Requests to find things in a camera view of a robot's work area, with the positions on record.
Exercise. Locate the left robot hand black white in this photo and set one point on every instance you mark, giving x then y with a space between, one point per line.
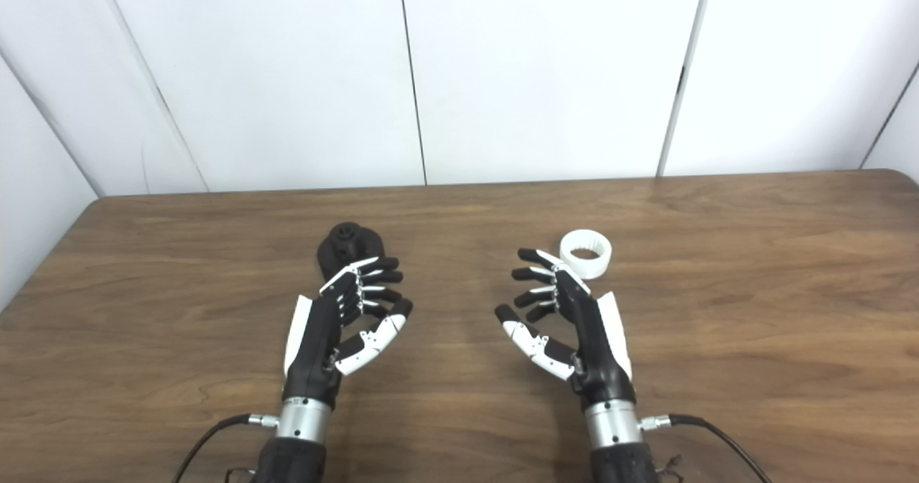
316 339

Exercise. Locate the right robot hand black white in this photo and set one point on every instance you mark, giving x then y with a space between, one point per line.
592 339

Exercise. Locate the round black part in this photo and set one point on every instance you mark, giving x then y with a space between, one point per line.
344 250

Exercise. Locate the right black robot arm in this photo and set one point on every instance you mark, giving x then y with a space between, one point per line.
621 447

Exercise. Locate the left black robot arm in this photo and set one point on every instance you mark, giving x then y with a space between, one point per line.
294 447

